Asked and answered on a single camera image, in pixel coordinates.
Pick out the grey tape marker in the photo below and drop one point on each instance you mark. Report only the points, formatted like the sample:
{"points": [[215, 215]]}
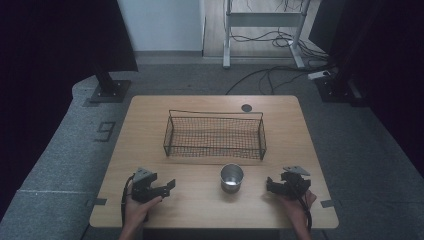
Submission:
{"points": [[100, 201]]}

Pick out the white power strip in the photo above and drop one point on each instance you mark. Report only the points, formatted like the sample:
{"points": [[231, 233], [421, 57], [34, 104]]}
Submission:
{"points": [[318, 75]]}

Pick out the metal cup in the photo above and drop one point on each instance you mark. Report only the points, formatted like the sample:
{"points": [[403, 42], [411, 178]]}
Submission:
{"points": [[231, 178]]}

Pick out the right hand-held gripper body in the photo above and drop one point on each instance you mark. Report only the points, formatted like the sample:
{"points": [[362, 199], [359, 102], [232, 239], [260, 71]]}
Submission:
{"points": [[296, 185]]}

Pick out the person's left hand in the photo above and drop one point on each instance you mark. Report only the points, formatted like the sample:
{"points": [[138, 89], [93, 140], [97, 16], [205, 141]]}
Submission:
{"points": [[135, 213]]}

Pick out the black stand base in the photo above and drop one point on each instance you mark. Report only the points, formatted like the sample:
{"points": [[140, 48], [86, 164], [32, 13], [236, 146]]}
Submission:
{"points": [[111, 90], [335, 89]]}

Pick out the white desk frame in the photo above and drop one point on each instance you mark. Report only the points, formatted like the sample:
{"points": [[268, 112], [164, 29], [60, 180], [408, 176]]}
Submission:
{"points": [[263, 19]]}

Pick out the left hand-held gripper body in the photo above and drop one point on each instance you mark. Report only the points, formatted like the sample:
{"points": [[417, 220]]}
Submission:
{"points": [[141, 190]]}

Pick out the dark curtain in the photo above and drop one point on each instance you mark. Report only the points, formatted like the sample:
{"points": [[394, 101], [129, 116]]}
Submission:
{"points": [[383, 66], [50, 66]]}

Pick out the person's right hand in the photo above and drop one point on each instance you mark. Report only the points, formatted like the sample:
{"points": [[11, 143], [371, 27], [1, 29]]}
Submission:
{"points": [[296, 210]]}

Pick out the round table grommet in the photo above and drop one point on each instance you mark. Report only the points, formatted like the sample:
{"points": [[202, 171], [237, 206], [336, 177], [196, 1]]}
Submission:
{"points": [[246, 108]]}

